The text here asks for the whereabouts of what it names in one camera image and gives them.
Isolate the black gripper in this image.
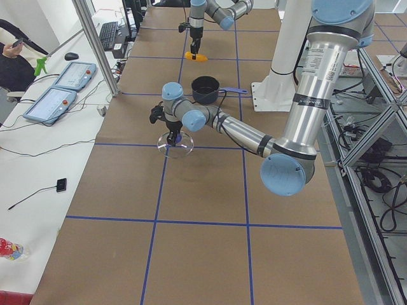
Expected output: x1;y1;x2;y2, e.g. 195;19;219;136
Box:
165;120;183;147
190;27;203;60

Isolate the yellow corn cob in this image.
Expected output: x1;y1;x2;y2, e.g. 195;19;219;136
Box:
184;51;208;62

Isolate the glass pot lid blue knob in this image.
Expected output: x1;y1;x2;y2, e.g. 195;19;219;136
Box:
157;131;194;158

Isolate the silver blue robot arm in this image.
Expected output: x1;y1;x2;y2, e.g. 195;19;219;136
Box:
188;0;254;60
162;1;375;196

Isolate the dark blue saucepan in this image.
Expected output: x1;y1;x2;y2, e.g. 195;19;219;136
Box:
191;76;248;105

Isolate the black keyboard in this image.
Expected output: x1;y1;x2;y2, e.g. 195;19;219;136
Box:
99;22;118;51

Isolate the upper blue teach pendant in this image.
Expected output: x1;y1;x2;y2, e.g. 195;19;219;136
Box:
53;61;97;92

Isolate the blue teach pendant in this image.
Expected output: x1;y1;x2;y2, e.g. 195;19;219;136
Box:
23;86;77;126
53;61;97;92

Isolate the black computer mouse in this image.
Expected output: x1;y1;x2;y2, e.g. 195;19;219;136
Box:
64;52;79;61

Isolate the lower blue teach pendant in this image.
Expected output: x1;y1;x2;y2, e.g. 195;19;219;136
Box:
23;86;77;126

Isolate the small black square sensor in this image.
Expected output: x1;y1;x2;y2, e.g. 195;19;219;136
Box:
56;178;67;193

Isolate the seated person in black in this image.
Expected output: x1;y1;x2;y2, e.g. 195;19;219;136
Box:
0;18;48;93

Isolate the red plastic bottle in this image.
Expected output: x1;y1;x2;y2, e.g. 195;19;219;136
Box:
1;238;31;262

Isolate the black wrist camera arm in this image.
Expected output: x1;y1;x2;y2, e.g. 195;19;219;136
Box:
149;101;165;124
178;22;191;33

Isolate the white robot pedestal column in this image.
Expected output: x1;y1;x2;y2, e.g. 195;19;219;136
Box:
252;0;312;112

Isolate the aluminium frame post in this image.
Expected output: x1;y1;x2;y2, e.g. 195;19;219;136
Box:
72;0;119;97

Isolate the green handled tool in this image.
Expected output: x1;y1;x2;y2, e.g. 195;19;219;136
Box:
34;30;80;77

